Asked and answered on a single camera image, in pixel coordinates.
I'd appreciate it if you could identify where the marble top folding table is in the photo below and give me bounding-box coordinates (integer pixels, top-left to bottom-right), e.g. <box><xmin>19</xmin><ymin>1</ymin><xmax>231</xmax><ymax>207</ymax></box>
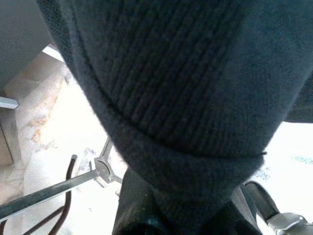
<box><xmin>0</xmin><ymin>154</ymin><xmax>77</xmax><ymax>235</ymax></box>

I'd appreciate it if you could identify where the dark shirt with red stripe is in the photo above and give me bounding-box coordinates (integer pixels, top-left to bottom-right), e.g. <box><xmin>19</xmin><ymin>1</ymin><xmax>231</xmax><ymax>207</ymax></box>
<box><xmin>35</xmin><ymin>0</ymin><xmax>313</xmax><ymax>235</ymax></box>

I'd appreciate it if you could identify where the silver metal clothes rack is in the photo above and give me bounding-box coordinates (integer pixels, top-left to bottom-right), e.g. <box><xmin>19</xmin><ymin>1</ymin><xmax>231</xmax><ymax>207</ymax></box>
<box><xmin>0</xmin><ymin>137</ymin><xmax>123</xmax><ymax>219</ymax></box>

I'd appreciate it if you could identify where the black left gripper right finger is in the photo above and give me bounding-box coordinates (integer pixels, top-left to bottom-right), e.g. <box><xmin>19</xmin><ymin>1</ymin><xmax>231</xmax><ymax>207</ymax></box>
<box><xmin>245</xmin><ymin>182</ymin><xmax>281</xmax><ymax>220</ymax></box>

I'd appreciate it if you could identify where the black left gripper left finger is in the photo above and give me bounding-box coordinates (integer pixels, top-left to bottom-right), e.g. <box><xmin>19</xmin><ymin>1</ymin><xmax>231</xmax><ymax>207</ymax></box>
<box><xmin>112</xmin><ymin>170</ymin><xmax>173</xmax><ymax>235</ymax></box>

